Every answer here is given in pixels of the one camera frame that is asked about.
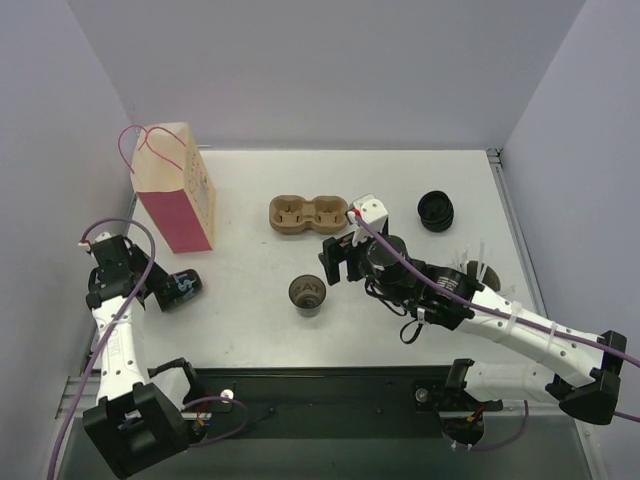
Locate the grey cup with cable ties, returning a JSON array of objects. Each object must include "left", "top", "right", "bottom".
[{"left": 447, "top": 239, "right": 516, "bottom": 298}]

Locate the black paper cup with lettering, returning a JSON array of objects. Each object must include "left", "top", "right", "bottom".
[{"left": 155, "top": 269, "right": 203, "bottom": 312}]

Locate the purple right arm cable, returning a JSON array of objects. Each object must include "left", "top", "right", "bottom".
[{"left": 357, "top": 214, "right": 640, "bottom": 451}]

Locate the dark cup with EAT print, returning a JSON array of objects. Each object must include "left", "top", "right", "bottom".
[{"left": 288, "top": 274, "right": 327, "bottom": 317}]

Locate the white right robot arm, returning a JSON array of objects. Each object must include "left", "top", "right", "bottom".
[{"left": 319, "top": 235, "right": 627, "bottom": 425}]

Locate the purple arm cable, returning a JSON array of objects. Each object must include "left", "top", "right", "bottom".
[
  {"left": 357, "top": 214, "right": 640, "bottom": 451},
  {"left": 47, "top": 216, "right": 250, "bottom": 469}
]

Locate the stack of black cup lids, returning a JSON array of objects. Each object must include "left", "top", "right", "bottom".
[{"left": 417, "top": 190, "right": 454, "bottom": 233}]

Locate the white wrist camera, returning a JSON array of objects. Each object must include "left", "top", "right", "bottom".
[
  {"left": 78, "top": 231, "right": 113, "bottom": 253},
  {"left": 346, "top": 194, "right": 389, "bottom": 247}
]

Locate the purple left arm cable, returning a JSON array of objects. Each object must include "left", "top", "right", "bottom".
[{"left": 47, "top": 216, "right": 250, "bottom": 469}]

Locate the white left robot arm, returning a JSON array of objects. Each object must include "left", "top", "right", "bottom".
[{"left": 83, "top": 233, "right": 204, "bottom": 479}]

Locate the brown cardboard cup carrier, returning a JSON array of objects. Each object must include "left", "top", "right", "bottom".
[{"left": 268, "top": 195, "right": 348, "bottom": 235}]

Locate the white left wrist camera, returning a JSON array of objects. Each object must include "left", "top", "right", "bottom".
[{"left": 78, "top": 231, "right": 113, "bottom": 253}]

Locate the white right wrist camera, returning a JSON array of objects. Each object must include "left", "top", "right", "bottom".
[{"left": 346, "top": 194, "right": 389, "bottom": 247}]

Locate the pink and cream paper bag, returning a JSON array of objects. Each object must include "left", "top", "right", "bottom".
[{"left": 123, "top": 122, "right": 216, "bottom": 254}]

